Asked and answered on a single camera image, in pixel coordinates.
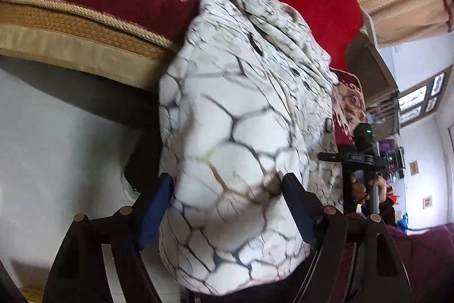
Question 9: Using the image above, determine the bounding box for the person's right forearm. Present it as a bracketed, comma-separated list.
[373, 175, 398, 227]

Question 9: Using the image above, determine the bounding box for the white crackle-print garment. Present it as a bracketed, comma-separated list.
[158, 0, 344, 296]

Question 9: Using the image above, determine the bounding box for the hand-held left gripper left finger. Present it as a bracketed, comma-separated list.
[43, 172, 175, 303]

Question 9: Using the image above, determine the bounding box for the grey wooden cabinet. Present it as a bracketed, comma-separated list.
[346, 29, 402, 137]

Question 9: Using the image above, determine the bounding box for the maroon sofa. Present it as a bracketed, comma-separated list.
[388, 223, 454, 303]

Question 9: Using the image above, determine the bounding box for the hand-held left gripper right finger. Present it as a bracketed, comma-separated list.
[282, 172, 414, 303]

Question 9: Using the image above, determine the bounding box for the dark-framed window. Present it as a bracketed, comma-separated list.
[397, 72, 447, 128]

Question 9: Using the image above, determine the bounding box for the person's right hand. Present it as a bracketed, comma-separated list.
[349, 174, 370, 206]

